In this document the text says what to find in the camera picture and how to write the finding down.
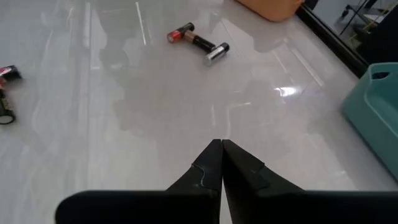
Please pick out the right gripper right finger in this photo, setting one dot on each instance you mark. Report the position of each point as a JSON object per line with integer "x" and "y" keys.
{"x": 245, "y": 174}

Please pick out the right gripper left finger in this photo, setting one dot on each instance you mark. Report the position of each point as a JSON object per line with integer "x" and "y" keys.
{"x": 208, "y": 174}

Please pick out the silver and black AA battery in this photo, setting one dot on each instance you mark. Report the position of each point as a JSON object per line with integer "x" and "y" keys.
{"x": 216, "y": 54}
{"x": 11, "y": 73}

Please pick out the red and black Energizer battery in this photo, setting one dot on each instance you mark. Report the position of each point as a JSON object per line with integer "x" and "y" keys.
{"x": 6, "y": 109}
{"x": 178, "y": 33}

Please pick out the teal plastic bin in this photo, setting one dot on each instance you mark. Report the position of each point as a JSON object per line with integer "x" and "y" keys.
{"x": 382, "y": 124}

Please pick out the orange plastic bin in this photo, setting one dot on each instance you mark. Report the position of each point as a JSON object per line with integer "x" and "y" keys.
{"x": 273, "y": 9}

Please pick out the black room divider panel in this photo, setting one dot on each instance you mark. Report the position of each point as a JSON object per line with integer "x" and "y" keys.
{"x": 385, "y": 40}

